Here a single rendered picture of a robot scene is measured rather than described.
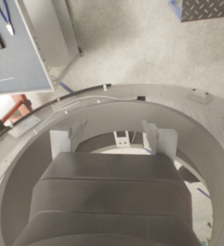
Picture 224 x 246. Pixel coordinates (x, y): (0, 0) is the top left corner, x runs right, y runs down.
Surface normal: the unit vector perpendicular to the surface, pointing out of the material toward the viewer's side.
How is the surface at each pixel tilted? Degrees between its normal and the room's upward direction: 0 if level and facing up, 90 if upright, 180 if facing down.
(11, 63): 0
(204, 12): 0
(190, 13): 0
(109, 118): 12
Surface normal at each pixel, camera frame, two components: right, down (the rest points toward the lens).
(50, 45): -0.15, 0.65
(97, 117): 0.19, 0.60
